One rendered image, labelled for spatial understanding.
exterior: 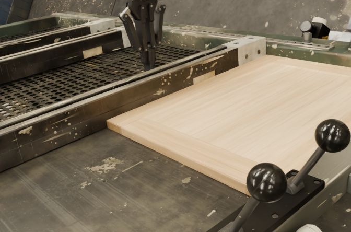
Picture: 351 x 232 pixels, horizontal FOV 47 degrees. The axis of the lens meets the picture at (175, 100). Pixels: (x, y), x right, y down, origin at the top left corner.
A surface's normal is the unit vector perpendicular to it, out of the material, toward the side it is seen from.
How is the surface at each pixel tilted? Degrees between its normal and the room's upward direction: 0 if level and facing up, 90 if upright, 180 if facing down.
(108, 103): 90
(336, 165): 57
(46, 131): 90
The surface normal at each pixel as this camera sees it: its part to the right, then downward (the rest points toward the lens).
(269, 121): -0.11, -0.92
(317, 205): 0.66, 0.21
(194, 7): -0.68, -0.23
